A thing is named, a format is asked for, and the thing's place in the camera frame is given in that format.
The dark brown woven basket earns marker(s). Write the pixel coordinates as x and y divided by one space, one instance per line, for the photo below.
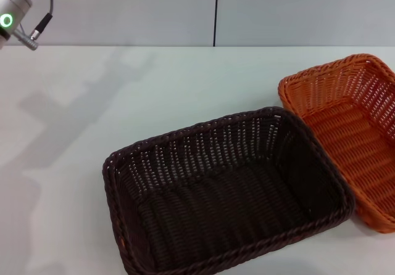
228 207

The orange woven basket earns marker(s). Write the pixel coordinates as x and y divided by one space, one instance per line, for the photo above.
348 139

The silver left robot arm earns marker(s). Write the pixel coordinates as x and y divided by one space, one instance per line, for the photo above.
14 5

